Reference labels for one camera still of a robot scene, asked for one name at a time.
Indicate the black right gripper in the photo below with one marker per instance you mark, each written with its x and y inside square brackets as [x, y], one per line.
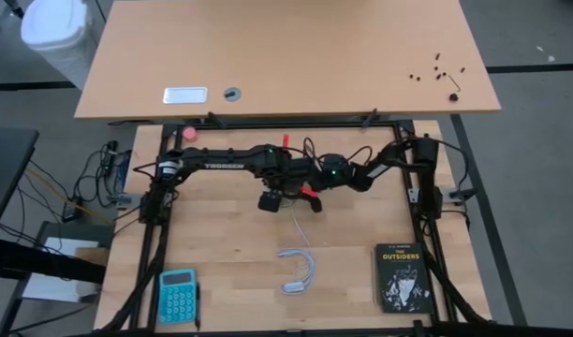
[337, 174]

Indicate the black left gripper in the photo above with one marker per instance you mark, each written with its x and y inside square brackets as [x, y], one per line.
[291, 169]

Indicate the round lamp socket base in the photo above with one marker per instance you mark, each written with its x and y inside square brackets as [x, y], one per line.
[291, 200]

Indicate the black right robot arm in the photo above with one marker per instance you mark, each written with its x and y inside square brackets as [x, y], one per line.
[385, 169]

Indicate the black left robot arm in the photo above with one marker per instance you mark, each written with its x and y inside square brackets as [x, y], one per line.
[221, 161]

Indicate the black clamp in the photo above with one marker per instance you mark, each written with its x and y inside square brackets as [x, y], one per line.
[370, 118]
[216, 120]

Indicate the round grey desk grommet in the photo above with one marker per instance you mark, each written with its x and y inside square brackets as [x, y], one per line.
[232, 94]

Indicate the black paperback book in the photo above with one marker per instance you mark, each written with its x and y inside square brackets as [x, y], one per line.
[403, 281]

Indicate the beige wooden desk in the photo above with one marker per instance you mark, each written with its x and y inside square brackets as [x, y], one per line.
[291, 47]

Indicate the black pen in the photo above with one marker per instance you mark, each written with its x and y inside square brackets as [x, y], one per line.
[198, 304]

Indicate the small black knob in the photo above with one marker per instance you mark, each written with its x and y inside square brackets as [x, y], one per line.
[453, 97]

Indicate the black hex key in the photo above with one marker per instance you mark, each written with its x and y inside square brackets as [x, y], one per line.
[455, 83]

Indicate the teal calculator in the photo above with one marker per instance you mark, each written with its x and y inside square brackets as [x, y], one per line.
[176, 299]

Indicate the small wooden board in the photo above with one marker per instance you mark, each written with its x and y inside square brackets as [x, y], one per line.
[92, 256]

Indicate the grey floor stand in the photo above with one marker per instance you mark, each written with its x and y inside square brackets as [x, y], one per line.
[80, 230]

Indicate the black power adapter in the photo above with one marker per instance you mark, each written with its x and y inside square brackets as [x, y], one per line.
[71, 211]

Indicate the white sheet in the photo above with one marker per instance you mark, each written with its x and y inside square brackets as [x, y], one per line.
[52, 288]

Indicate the black metal beam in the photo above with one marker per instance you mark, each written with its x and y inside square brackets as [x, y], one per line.
[33, 259]

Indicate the black side table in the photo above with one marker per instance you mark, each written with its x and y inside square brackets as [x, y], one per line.
[8, 159]

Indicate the white trash bin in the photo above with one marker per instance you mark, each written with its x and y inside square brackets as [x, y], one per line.
[57, 28]

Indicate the black rod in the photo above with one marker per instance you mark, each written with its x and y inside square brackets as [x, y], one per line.
[12, 8]

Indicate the small silver frame plate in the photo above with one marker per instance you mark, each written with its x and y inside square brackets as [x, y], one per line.
[414, 195]

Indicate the black aluminium frame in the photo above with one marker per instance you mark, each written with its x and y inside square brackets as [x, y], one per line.
[249, 125]

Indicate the grey metal bracket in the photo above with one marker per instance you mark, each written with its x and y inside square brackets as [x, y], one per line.
[457, 195]
[125, 201]

